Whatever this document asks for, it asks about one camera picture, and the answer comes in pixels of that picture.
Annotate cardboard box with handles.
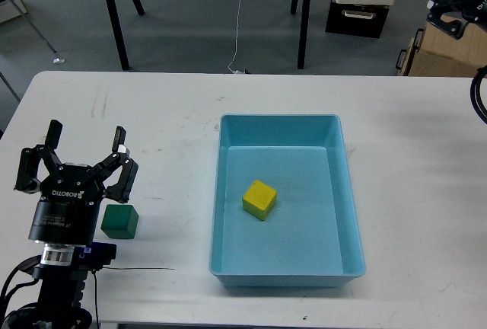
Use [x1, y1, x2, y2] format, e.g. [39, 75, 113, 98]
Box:
[396, 23, 486, 78]

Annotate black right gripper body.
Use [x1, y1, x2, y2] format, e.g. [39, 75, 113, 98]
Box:
[461, 0, 486, 24]

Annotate wooden cabinet at left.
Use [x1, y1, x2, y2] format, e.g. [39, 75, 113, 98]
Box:
[1, 0, 57, 54]

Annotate black left trestle legs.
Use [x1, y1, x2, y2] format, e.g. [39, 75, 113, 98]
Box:
[95, 0, 145, 72]

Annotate yellow wooden block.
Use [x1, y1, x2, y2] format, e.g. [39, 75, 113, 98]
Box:
[242, 180, 278, 221]

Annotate green wooden block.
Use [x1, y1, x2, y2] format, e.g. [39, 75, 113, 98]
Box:
[100, 204, 138, 240]

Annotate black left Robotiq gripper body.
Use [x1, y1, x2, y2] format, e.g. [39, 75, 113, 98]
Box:
[28, 164, 104, 246]

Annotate black trestle legs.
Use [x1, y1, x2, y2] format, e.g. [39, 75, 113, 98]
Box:
[290, 0, 310, 70]
[95, 0, 145, 72]

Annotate black right trestle legs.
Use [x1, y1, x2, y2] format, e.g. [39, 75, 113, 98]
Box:
[290, 0, 310, 70]

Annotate light blue plastic bin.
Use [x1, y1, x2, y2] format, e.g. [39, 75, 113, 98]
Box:
[209, 115, 365, 288]

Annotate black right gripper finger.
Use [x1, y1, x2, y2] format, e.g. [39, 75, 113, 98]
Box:
[426, 0, 467, 39]

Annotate white hanging cable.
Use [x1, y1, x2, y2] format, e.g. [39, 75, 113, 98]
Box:
[227, 0, 244, 75]

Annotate black storage box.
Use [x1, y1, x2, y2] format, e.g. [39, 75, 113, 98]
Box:
[325, 0, 390, 39]

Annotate black right robot arm cable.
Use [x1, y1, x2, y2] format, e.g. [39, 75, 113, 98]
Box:
[469, 65, 487, 123]

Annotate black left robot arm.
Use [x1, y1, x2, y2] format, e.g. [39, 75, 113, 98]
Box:
[1, 120, 138, 328]

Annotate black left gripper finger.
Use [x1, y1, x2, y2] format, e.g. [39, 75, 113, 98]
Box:
[14, 120, 63, 194]
[91, 126, 138, 203]

